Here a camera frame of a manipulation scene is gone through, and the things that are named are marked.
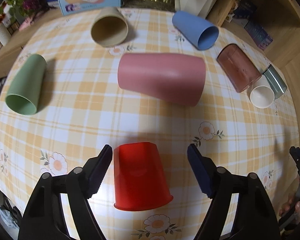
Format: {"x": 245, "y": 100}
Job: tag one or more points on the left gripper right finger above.
{"x": 255, "y": 216}

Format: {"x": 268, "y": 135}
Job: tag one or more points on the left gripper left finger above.
{"x": 43, "y": 217}

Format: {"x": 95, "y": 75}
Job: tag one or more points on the red plastic cup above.
{"x": 139, "y": 179}

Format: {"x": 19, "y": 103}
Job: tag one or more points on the white plastic cup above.
{"x": 260, "y": 93}

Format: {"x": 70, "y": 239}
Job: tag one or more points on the grey-green translucent cup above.
{"x": 276, "y": 82}

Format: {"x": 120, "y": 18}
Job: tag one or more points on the green plastic cup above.
{"x": 24, "y": 92}

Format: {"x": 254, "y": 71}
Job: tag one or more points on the translucent brown cup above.
{"x": 238, "y": 67}

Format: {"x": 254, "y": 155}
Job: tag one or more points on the pink plastic cup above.
{"x": 172, "y": 77}

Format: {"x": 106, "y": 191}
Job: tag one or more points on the blue plastic cup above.
{"x": 201, "y": 33}

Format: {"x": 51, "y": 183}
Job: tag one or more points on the beige plastic cup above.
{"x": 110, "y": 28}

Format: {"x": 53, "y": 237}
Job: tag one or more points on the person's right hand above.
{"x": 288, "y": 204}

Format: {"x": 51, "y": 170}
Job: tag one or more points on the yellow plaid floral tablecloth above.
{"x": 81, "y": 108}

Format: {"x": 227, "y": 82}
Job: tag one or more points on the white ribbed vase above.
{"x": 5, "y": 35}

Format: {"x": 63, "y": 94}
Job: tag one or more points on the pink artificial flower bouquet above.
{"x": 17, "y": 2}

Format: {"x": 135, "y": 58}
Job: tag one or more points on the gold-rimmed glass jar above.
{"x": 163, "y": 5}

